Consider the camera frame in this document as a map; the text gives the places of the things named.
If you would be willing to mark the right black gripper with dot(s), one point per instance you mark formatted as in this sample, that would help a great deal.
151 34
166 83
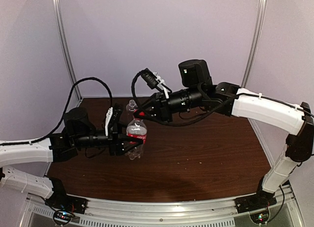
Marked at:
160 109

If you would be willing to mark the left rear frame post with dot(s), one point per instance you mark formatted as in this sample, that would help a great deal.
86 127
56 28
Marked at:
63 41

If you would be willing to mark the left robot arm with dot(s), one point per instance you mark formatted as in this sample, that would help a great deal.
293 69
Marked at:
79 133

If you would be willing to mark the aluminium front frame rail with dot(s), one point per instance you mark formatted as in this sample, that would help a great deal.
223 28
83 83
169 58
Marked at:
208 213

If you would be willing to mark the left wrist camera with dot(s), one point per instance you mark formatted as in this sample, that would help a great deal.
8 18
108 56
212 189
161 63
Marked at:
112 117

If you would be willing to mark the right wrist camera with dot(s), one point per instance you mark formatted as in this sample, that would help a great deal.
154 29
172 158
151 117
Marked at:
154 81

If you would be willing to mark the frame post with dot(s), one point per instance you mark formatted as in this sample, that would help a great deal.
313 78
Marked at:
63 41
261 9

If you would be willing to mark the right rear frame post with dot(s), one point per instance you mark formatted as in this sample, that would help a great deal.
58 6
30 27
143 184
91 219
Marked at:
261 9

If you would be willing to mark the large clear plastic bottle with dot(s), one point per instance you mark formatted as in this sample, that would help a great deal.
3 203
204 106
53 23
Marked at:
130 109

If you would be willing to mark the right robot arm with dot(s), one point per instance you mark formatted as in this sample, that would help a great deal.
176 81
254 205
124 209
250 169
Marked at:
232 100

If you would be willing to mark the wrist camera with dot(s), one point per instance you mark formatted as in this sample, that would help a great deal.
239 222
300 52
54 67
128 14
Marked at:
112 117
154 81

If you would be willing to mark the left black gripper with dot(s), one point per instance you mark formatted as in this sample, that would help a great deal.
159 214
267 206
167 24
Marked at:
116 143

